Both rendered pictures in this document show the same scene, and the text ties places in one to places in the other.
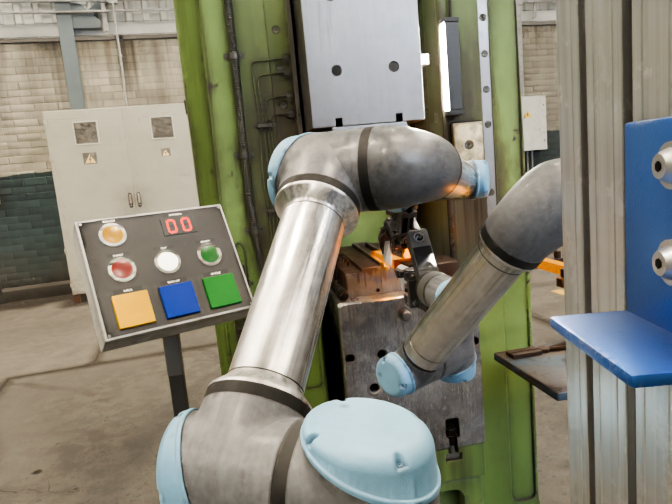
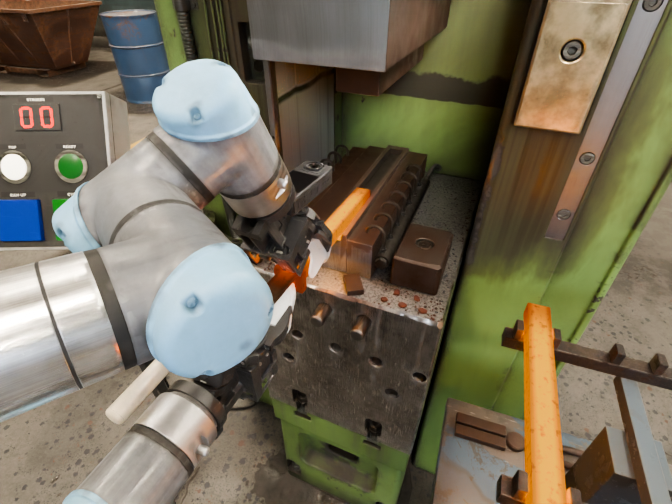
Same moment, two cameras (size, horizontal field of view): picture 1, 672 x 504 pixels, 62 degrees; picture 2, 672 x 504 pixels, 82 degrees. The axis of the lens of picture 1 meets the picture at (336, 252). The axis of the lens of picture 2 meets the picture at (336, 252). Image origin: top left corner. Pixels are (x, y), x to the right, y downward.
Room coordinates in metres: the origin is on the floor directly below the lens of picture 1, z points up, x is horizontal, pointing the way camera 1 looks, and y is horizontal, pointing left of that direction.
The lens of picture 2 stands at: (1.02, -0.44, 1.39)
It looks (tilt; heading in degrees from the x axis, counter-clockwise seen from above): 38 degrees down; 31
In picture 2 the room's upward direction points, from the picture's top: straight up
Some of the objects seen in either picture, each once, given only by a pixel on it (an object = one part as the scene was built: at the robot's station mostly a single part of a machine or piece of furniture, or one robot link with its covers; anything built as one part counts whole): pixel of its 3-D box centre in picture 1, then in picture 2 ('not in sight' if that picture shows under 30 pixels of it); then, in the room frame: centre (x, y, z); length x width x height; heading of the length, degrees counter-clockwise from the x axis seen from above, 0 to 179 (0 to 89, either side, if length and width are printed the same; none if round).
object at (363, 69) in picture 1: (363, 59); not in sight; (1.71, -0.13, 1.56); 0.42 x 0.39 x 0.40; 8
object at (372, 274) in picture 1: (366, 265); (360, 196); (1.70, -0.09, 0.96); 0.42 x 0.20 x 0.09; 8
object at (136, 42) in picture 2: not in sight; (141, 57); (4.04, 4.05, 0.44); 0.59 x 0.59 x 0.88
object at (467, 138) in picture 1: (468, 152); (566, 66); (1.67, -0.41, 1.27); 0.09 x 0.02 x 0.17; 98
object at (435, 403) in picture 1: (389, 344); (377, 287); (1.72, -0.14, 0.69); 0.56 x 0.38 x 0.45; 8
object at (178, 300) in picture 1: (179, 300); (21, 220); (1.23, 0.36, 1.01); 0.07 x 0.05 x 0.07; 123
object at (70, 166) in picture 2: (209, 254); (71, 166); (1.32, 0.30, 1.09); 0.05 x 0.03 x 0.04; 98
